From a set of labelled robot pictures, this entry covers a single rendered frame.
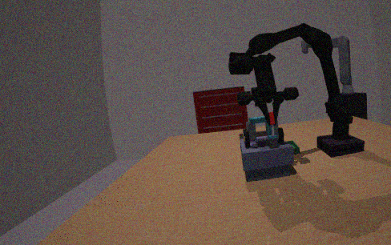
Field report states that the green tray rim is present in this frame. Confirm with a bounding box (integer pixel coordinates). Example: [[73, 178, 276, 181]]
[[285, 140, 300, 154]]

